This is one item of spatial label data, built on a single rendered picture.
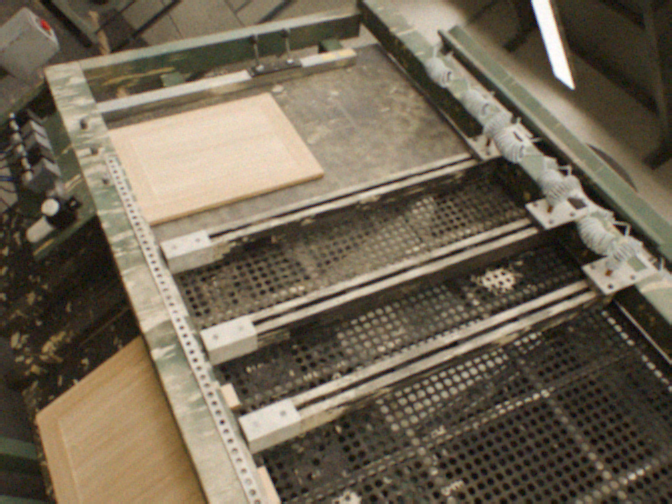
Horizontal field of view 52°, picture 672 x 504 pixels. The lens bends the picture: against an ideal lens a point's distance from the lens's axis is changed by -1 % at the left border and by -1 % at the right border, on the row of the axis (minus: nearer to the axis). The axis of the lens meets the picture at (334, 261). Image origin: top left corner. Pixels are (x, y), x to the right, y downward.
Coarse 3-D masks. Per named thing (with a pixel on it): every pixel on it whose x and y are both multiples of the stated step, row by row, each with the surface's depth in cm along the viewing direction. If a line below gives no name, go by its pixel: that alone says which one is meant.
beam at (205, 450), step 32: (64, 64) 236; (64, 96) 225; (96, 128) 216; (96, 160) 206; (96, 192) 198; (128, 224) 191; (128, 256) 183; (160, 256) 184; (128, 288) 176; (160, 320) 171; (160, 352) 165; (160, 384) 166; (192, 384) 160; (192, 416) 155; (192, 448) 150; (224, 448) 150; (224, 480) 146; (256, 480) 146
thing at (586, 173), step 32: (480, 64) 217; (480, 96) 214; (512, 96) 208; (544, 128) 199; (512, 160) 202; (544, 160) 197; (576, 160) 190; (544, 192) 194; (608, 192) 183; (640, 224) 176
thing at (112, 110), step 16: (304, 64) 248; (320, 64) 250; (336, 64) 254; (352, 64) 257; (208, 80) 238; (224, 80) 239; (240, 80) 239; (256, 80) 242; (272, 80) 246; (128, 96) 229; (144, 96) 230; (160, 96) 230; (176, 96) 232; (192, 96) 235; (208, 96) 238; (112, 112) 225; (128, 112) 228
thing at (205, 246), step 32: (512, 128) 222; (448, 160) 215; (480, 160) 215; (352, 192) 203; (384, 192) 204; (416, 192) 211; (256, 224) 194; (288, 224) 194; (320, 224) 201; (192, 256) 185; (224, 256) 191
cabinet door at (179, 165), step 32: (256, 96) 237; (128, 128) 222; (160, 128) 223; (192, 128) 224; (224, 128) 226; (256, 128) 227; (288, 128) 228; (128, 160) 212; (160, 160) 213; (192, 160) 214; (224, 160) 216; (256, 160) 217; (288, 160) 218; (160, 192) 204; (192, 192) 205; (224, 192) 206; (256, 192) 208
